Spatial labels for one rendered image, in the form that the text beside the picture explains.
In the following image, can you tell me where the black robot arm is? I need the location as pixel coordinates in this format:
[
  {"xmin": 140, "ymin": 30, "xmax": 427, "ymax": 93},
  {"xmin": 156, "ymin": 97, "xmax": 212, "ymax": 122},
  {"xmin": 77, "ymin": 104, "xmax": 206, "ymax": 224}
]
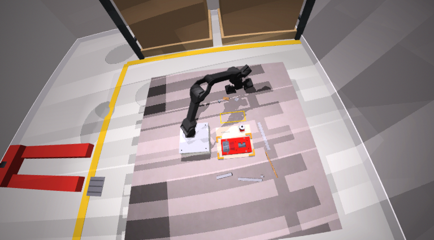
[{"xmin": 180, "ymin": 64, "xmax": 252, "ymax": 138}]

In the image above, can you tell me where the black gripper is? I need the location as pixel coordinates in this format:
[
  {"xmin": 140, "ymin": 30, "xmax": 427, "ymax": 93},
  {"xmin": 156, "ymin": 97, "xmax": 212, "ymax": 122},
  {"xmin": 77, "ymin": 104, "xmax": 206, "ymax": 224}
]
[{"xmin": 225, "ymin": 78, "xmax": 253, "ymax": 94}]

